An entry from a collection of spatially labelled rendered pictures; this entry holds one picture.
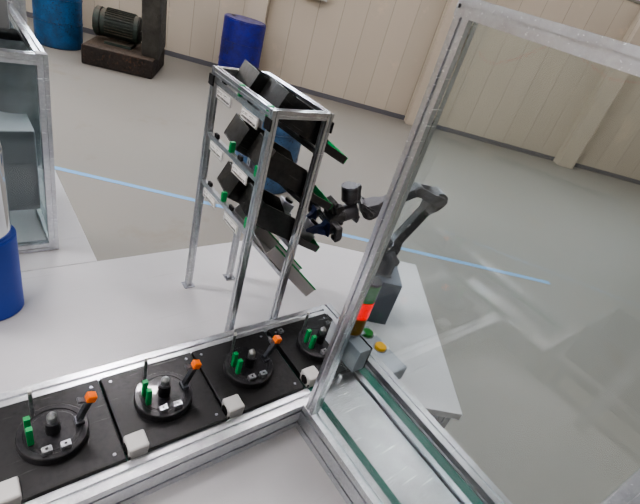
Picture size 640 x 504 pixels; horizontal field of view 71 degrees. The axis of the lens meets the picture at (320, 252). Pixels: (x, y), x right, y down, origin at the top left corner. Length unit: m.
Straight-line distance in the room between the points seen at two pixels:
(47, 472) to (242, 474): 0.44
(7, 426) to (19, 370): 0.28
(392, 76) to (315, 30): 1.56
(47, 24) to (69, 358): 6.81
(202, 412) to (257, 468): 0.21
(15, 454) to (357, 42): 7.97
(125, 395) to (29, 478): 0.26
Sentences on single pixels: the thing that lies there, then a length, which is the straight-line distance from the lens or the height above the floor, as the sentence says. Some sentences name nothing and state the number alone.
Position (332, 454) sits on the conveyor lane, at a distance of 1.29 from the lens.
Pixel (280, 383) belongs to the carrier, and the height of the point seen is 0.97.
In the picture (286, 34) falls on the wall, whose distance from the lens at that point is 8.50.
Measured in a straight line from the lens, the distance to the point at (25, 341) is 1.58.
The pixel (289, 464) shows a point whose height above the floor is 0.86.
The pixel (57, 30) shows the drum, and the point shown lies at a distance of 7.97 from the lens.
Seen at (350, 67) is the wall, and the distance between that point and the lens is 8.58.
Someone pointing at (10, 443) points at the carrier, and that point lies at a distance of 1.23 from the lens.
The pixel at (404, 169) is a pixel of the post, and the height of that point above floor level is 1.70.
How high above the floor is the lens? 1.97
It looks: 31 degrees down
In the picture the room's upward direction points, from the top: 18 degrees clockwise
